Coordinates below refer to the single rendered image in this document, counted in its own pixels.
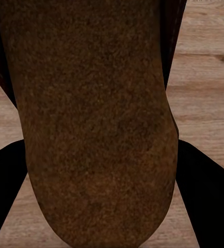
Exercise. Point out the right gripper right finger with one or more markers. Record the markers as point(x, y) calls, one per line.
point(201, 184)

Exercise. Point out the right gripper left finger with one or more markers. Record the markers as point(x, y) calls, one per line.
point(13, 171)

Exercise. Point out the sandal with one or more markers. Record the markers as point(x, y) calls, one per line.
point(89, 79)

